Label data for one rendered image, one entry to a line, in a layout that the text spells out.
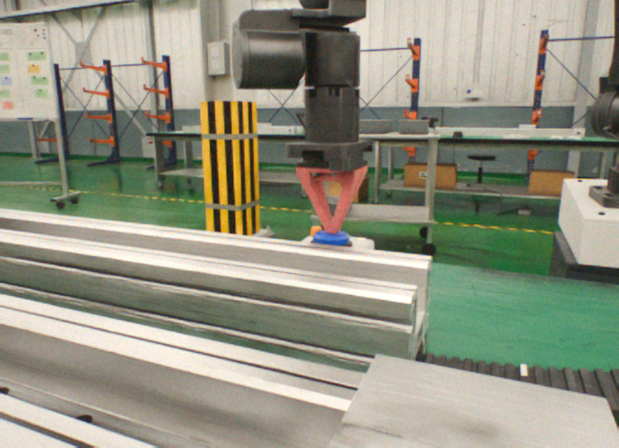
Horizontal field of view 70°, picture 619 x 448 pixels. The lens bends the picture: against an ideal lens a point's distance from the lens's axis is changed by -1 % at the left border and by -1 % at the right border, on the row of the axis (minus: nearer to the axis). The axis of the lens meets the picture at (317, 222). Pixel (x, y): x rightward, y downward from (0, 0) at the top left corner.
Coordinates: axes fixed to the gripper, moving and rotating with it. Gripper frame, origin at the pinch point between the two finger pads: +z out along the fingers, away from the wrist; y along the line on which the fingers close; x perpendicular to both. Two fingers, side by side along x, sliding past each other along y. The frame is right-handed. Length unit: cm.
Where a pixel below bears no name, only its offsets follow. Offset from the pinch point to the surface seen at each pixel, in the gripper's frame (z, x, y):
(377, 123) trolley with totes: -7, -66, -274
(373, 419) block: -1.4, 13.1, 31.6
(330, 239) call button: 1.1, 0.5, 1.9
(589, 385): 6.2, 23.6, 13.1
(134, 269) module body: 0.6, -10.9, 18.1
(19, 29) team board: -104, -457, -296
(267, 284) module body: 0.1, 1.6, 18.1
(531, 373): 7.0, 20.1, 11.5
